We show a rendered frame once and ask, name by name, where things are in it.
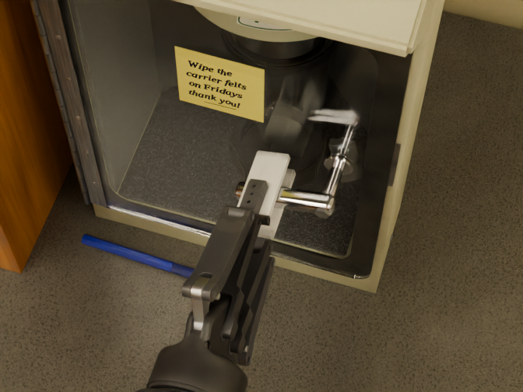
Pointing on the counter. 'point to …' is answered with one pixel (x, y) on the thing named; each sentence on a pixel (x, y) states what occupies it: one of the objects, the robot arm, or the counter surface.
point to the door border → (70, 97)
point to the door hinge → (57, 89)
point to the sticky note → (220, 84)
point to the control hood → (339, 19)
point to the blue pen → (137, 256)
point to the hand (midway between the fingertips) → (265, 194)
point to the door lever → (316, 201)
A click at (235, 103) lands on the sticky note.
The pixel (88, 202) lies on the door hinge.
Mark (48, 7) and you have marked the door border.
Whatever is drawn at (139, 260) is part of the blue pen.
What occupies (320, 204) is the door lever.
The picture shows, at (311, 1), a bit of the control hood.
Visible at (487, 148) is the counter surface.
